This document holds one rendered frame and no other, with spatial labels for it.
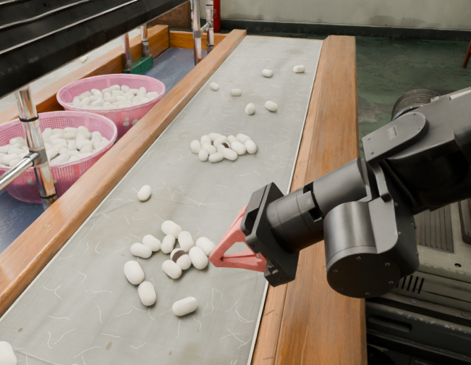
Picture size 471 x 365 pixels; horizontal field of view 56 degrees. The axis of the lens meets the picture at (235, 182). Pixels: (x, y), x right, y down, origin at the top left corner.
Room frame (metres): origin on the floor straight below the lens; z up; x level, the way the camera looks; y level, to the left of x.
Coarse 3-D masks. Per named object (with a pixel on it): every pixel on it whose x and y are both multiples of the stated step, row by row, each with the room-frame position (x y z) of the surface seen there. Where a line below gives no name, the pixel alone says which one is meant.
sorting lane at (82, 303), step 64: (256, 64) 1.41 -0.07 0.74; (192, 128) 0.91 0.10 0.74; (256, 128) 0.91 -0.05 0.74; (128, 192) 0.64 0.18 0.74; (192, 192) 0.64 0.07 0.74; (64, 256) 0.47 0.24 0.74; (128, 256) 0.47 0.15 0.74; (0, 320) 0.36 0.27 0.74; (64, 320) 0.36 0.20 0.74; (128, 320) 0.36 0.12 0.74; (192, 320) 0.36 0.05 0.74; (256, 320) 0.36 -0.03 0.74
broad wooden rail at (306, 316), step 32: (320, 64) 1.39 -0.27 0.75; (352, 64) 1.33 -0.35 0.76; (320, 96) 1.06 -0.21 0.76; (352, 96) 1.06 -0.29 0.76; (320, 128) 0.86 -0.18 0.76; (352, 128) 0.86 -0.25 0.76; (320, 160) 0.72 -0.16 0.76; (320, 256) 0.45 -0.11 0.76; (288, 288) 0.39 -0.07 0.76; (320, 288) 0.39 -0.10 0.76; (288, 320) 0.34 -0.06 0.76; (320, 320) 0.34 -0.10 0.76; (352, 320) 0.34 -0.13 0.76; (256, 352) 0.31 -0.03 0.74; (288, 352) 0.30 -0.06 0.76; (320, 352) 0.30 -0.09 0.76; (352, 352) 0.30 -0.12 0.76
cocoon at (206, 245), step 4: (200, 240) 0.49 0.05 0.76; (204, 240) 0.49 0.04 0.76; (208, 240) 0.49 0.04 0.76; (196, 244) 0.49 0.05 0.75; (200, 244) 0.48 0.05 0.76; (204, 244) 0.48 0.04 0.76; (208, 244) 0.48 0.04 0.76; (212, 244) 0.48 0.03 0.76; (204, 248) 0.47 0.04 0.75; (208, 248) 0.47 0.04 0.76; (212, 248) 0.47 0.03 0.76; (204, 252) 0.47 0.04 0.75; (208, 252) 0.47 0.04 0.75
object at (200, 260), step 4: (192, 248) 0.47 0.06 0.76; (196, 248) 0.47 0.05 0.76; (200, 248) 0.47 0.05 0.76; (192, 252) 0.46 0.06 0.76; (196, 252) 0.46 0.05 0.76; (200, 252) 0.46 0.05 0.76; (192, 256) 0.46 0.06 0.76; (196, 256) 0.45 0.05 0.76; (200, 256) 0.45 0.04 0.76; (204, 256) 0.45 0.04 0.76; (192, 260) 0.45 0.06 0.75; (196, 260) 0.45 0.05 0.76; (200, 260) 0.45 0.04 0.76; (204, 260) 0.45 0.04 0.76; (196, 264) 0.44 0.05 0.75; (200, 264) 0.44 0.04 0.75; (204, 264) 0.44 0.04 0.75; (200, 268) 0.44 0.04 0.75
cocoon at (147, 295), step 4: (140, 284) 0.40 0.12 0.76; (144, 284) 0.40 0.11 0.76; (148, 284) 0.40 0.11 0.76; (140, 288) 0.40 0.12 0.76; (144, 288) 0.39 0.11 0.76; (148, 288) 0.39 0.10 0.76; (152, 288) 0.40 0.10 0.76; (140, 292) 0.39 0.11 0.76; (144, 292) 0.39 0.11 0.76; (148, 292) 0.39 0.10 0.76; (152, 292) 0.39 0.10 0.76; (140, 296) 0.39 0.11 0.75; (144, 296) 0.38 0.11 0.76; (148, 296) 0.38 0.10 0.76; (152, 296) 0.38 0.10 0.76; (144, 300) 0.38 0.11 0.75; (148, 300) 0.38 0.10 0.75; (152, 300) 0.38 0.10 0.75; (144, 304) 0.38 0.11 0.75; (148, 304) 0.38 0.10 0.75; (152, 304) 0.38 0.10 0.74
